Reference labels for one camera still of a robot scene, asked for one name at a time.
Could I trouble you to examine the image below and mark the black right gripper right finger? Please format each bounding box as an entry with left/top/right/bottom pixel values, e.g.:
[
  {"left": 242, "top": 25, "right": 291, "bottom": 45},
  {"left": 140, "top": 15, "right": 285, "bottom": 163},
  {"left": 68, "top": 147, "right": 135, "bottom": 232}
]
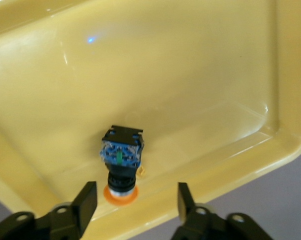
[{"left": 177, "top": 182, "right": 198, "bottom": 224}]

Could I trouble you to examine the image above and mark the yellow plastic tray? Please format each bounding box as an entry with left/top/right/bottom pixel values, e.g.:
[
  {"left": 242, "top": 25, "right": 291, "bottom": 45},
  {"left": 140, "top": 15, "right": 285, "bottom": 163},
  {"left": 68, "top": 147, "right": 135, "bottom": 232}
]
[{"left": 0, "top": 0, "right": 301, "bottom": 240}]

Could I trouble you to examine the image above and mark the yellow push button blue block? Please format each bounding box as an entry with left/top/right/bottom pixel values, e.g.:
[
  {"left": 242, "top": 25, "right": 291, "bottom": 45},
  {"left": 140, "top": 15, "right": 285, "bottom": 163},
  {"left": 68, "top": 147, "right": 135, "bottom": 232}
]
[{"left": 98, "top": 124, "right": 145, "bottom": 207}]

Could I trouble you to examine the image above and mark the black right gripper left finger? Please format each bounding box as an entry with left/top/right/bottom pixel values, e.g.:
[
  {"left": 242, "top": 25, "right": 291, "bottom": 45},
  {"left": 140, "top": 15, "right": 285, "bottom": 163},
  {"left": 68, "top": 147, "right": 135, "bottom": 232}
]
[{"left": 70, "top": 181, "right": 99, "bottom": 239}]

